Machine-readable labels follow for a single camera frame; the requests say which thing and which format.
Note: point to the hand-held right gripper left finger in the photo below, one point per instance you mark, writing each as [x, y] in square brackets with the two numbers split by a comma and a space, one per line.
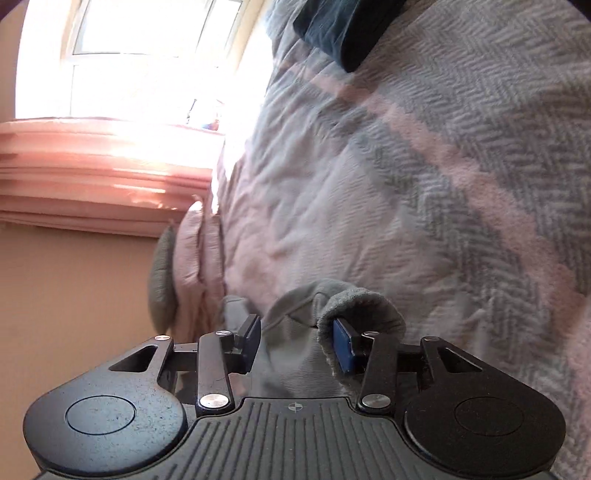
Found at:
[252, 344]

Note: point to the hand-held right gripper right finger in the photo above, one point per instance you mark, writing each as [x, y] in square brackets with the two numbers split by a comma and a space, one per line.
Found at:
[342, 347]

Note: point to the grey pants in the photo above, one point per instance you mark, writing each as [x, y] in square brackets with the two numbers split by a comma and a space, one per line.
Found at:
[295, 341]

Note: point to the dark blue folded pants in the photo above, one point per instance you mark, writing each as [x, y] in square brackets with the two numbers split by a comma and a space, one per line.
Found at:
[332, 23]

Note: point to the grey pillow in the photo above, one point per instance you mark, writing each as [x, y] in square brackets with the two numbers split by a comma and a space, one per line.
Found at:
[162, 277]

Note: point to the pale pink duvet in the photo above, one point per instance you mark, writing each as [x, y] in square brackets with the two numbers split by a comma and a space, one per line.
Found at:
[300, 198]

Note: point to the small blue red object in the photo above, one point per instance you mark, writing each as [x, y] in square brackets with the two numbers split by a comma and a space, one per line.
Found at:
[206, 121]

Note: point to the pink curtain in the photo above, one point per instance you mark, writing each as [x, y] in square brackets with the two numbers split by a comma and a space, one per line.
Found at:
[92, 175]

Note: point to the pink grey herringbone blanket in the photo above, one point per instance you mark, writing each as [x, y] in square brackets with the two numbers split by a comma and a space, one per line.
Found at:
[489, 138]

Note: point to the window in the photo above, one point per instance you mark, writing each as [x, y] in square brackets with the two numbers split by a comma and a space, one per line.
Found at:
[138, 55]

